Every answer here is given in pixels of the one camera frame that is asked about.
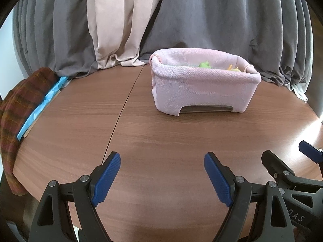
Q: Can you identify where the grey curtain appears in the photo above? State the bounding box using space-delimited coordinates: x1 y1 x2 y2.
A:
13 0 316 102

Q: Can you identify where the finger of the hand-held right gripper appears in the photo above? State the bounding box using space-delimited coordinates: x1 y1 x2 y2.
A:
298 141 323 177
261 150 323 189

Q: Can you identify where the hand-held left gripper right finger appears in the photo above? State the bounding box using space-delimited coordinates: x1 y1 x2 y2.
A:
204 152 294 242

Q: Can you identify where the beige curtain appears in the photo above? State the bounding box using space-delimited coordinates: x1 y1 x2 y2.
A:
86 0 169 69

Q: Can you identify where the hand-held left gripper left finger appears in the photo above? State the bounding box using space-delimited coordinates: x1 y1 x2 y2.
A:
28 151 121 242

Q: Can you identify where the red plaid cushion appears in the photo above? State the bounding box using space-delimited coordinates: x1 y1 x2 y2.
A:
0 67 57 196

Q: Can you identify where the blue plastic strip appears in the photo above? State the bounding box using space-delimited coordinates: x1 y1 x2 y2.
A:
17 76 68 140

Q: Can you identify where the pink fabric basket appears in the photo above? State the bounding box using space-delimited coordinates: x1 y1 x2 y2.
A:
149 48 261 116

